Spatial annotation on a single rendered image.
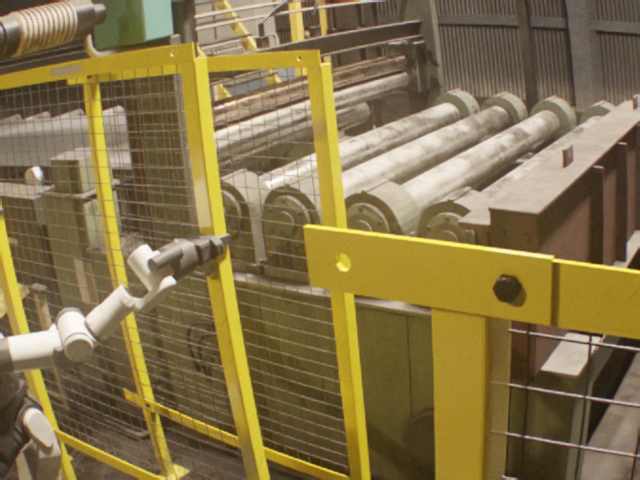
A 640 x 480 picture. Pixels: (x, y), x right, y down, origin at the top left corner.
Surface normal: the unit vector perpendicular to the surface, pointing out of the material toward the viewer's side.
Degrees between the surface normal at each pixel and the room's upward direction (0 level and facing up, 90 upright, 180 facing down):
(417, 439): 89
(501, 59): 90
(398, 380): 90
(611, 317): 90
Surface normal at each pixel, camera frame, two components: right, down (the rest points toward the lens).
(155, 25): 0.82, 0.11
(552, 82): -0.56, 0.33
